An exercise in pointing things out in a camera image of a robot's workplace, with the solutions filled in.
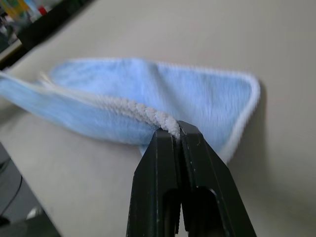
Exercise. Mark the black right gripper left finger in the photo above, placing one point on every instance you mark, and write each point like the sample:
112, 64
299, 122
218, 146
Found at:
153, 177

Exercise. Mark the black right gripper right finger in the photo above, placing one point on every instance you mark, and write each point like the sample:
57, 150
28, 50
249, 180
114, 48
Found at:
205, 177

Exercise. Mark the red bottle cap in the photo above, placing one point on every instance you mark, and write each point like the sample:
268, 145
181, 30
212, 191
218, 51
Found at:
42, 10

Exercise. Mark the yellow and green package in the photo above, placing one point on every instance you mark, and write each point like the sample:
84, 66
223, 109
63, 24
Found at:
18, 6

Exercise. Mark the light blue white-edged towel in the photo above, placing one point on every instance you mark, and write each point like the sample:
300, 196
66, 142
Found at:
118, 86

